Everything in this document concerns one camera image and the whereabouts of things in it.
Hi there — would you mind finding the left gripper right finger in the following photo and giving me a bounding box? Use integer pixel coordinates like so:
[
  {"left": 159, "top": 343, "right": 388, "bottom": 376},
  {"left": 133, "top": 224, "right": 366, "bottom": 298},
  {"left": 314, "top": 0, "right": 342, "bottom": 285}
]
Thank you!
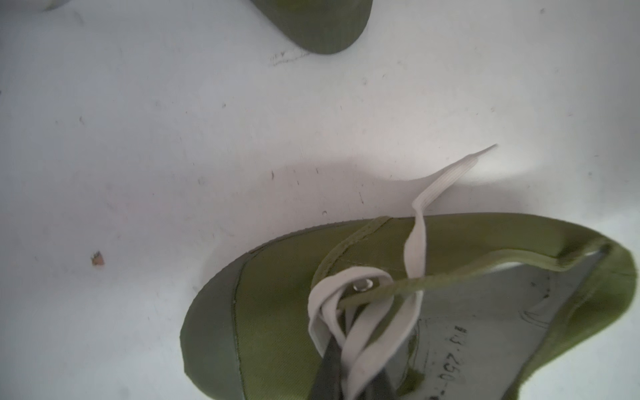
[{"left": 362, "top": 369, "right": 398, "bottom": 400}]

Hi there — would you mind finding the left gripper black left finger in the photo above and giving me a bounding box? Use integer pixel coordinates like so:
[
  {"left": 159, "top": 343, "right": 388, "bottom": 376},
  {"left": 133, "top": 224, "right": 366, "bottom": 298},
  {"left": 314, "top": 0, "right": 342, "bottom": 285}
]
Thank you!
[{"left": 308, "top": 338, "right": 343, "bottom": 400}]

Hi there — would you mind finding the olive green sandal with laces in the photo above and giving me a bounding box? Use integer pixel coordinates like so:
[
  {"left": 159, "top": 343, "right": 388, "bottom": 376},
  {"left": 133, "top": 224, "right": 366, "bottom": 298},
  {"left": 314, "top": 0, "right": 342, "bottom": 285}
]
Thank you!
[{"left": 252, "top": 0, "right": 373, "bottom": 55}]

